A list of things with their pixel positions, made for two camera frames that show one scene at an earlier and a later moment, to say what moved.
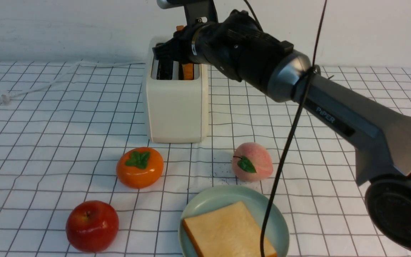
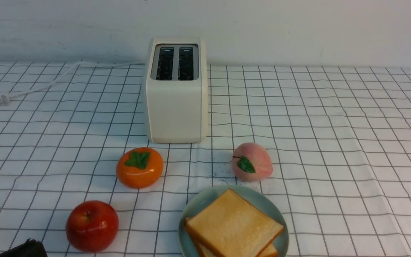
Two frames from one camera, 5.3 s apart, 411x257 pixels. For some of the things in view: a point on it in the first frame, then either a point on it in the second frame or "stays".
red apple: (92, 226) stays
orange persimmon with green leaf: (139, 167) stays
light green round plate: (255, 201) stays
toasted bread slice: (187, 68) to (231, 226)
